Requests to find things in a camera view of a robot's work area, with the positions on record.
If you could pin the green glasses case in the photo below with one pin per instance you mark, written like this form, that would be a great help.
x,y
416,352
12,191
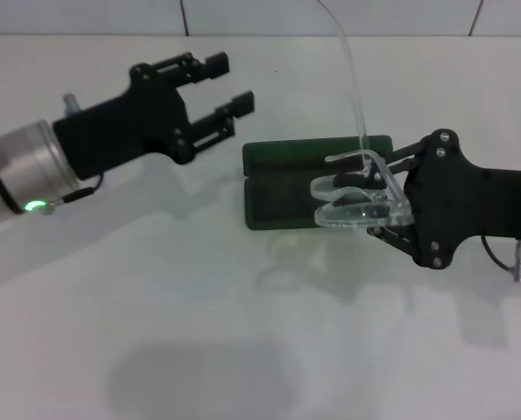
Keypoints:
x,y
277,201

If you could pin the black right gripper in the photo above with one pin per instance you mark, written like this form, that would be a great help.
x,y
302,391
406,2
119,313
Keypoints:
x,y
452,201

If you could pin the silver left gripper connector stub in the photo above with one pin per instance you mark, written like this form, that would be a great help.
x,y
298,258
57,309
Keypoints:
x,y
72,102

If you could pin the clear white glasses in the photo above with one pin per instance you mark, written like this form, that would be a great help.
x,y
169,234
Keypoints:
x,y
352,217

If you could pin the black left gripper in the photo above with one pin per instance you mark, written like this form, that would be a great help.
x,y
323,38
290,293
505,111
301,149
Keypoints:
x,y
128,127

